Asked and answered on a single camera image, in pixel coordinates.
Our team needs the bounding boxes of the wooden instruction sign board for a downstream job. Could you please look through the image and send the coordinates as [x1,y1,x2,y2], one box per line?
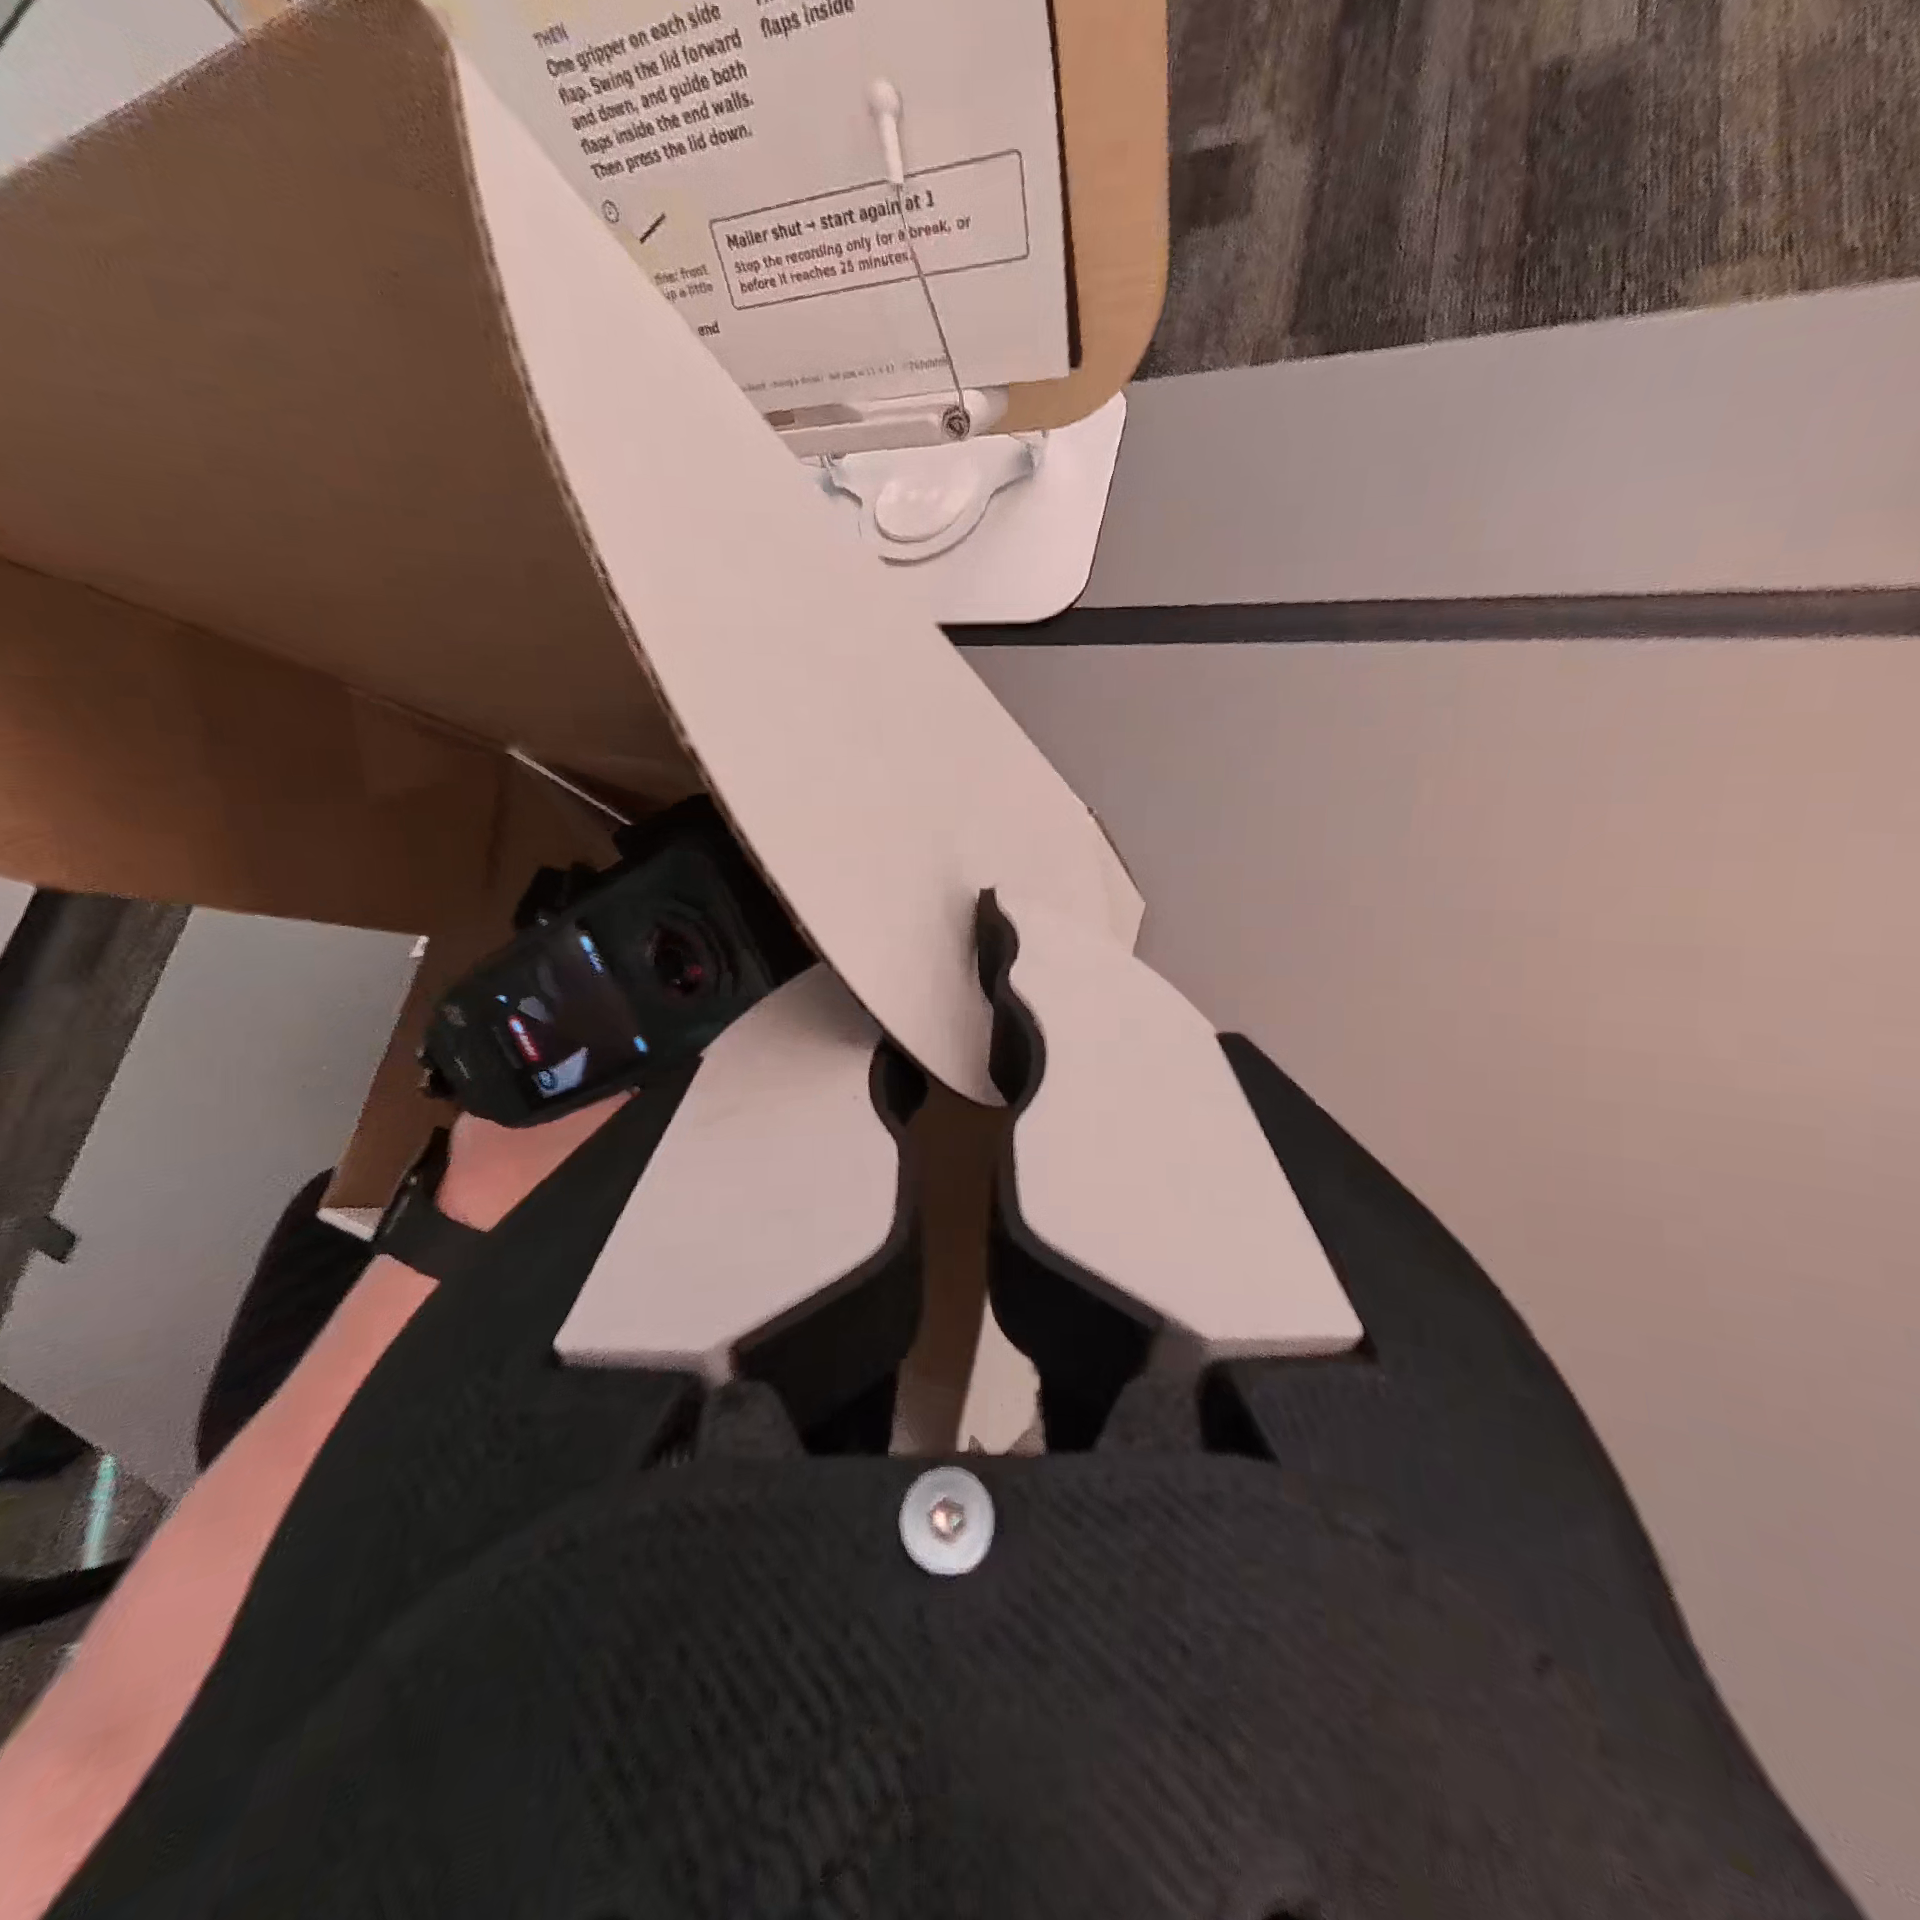
[435,0,1172,432]

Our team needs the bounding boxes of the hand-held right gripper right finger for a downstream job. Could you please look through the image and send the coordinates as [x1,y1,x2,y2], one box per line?
[974,888,1368,1450]

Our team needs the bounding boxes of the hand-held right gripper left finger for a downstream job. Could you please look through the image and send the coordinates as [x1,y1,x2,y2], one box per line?
[553,967,933,1454]

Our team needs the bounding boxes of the white cardboard mailer box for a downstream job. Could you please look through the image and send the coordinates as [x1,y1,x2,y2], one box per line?
[0,0,1158,1461]

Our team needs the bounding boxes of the black wrist strap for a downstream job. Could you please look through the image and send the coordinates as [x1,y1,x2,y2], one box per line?
[367,1125,498,1288]

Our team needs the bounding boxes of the white stand base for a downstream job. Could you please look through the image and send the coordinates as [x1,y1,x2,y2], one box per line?
[756,78,1131,627]

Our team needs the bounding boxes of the dark cloth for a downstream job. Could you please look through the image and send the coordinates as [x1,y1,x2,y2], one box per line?
[194,1171,385,1481]

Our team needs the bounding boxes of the person's left hand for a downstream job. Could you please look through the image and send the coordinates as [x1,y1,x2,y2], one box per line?
[435,1069,672,1238]

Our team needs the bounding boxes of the person's left forearm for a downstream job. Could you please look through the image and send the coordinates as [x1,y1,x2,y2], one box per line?
[0,1252,445,1824]

